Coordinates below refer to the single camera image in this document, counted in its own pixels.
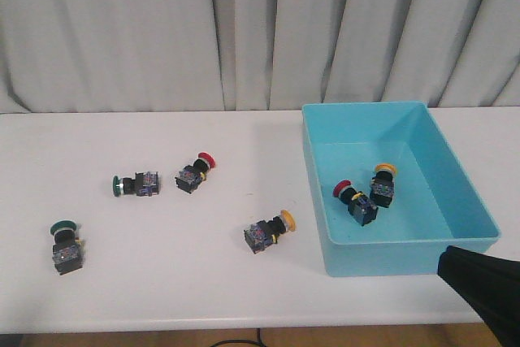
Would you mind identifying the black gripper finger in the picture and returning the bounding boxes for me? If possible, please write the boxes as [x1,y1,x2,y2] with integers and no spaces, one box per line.
[437,245,519,346]

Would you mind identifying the yellow button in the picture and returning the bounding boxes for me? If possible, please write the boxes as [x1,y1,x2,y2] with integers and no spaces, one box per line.
[244,210,296,254]
[370,163,397,208]

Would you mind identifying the red button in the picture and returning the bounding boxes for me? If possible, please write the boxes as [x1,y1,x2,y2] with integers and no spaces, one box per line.
[175,152,216,193]
[332,180,379,227]

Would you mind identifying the blue plastic box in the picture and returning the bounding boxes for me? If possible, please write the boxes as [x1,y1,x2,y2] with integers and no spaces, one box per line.
[301,102,500,277]

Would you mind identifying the yellow button lying front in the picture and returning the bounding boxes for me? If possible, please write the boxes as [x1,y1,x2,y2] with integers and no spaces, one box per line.
[244,210,296,254]

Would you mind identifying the red button lying back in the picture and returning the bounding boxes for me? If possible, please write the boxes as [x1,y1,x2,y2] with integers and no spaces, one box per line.
[175,152,216,193]

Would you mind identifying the green button lying sideways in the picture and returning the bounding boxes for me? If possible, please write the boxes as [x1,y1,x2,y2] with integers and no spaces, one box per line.
[112,171,160,197]

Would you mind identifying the green button front left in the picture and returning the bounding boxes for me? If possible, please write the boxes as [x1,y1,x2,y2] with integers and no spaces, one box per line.
[50,220,84,275]

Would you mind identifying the grey curtain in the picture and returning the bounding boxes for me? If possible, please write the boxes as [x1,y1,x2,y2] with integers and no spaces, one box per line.
[1,0,519,113]

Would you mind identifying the black floor cable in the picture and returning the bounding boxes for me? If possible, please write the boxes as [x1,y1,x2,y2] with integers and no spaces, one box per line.
[210,328,265,347]

